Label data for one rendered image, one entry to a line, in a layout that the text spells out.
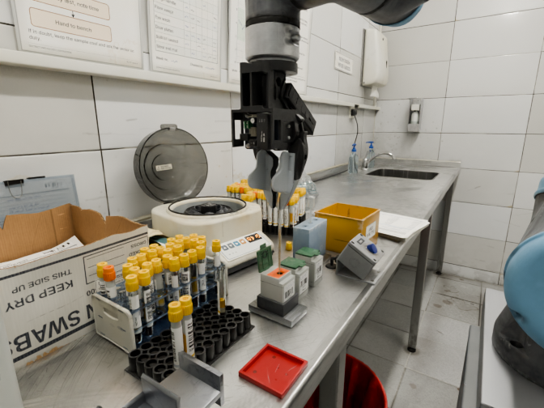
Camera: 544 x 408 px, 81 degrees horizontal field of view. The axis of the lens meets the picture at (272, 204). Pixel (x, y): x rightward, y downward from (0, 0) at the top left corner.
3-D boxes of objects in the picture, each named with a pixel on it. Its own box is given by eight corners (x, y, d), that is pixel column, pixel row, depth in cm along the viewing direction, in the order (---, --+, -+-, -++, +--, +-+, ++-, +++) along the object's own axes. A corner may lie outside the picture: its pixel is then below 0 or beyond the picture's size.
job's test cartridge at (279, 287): (282, 315, 54) (282, 280, 52) (260, 306, 56) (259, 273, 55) (295, 304, 57) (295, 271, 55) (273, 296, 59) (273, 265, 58)
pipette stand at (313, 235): (314, 274, 72) (316, 231, 69) (286, 266, 75) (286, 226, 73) (330, 258, 80) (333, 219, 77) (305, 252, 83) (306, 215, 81)
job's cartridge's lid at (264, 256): (257, 247, 54) (255, 247, 54) (261, 274, 55) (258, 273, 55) (271, 240, 57) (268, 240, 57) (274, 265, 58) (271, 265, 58)
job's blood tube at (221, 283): (223, 327, 52) (221, 270, 50) (216, 325, 53) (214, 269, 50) (227, 323, 53) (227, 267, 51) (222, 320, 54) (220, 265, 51)
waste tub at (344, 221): (359, 259, 79) (363, 220, 77) (312, 247, 87) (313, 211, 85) (378, 243, 90) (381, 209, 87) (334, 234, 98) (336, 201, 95)
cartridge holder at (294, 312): (291, 329, 52) (291, 309, 51) (248, 311, 57) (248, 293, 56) (307, 313, 57) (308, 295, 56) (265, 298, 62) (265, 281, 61)
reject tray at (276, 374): (282, 400, 39) (282, 394, 39) (238, 376, 42) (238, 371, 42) (308, 366, 44) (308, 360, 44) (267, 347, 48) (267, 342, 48)
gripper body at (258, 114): (231, 151, 46) (227, 61, 43) (265, 148, 53) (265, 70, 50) (274, 155, 42) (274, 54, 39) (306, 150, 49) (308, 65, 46)
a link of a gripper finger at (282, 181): (262, 215, 47) (260, 152, 45) (284, 207, 52) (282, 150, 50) (280, 218, 46) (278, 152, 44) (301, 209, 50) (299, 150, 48)
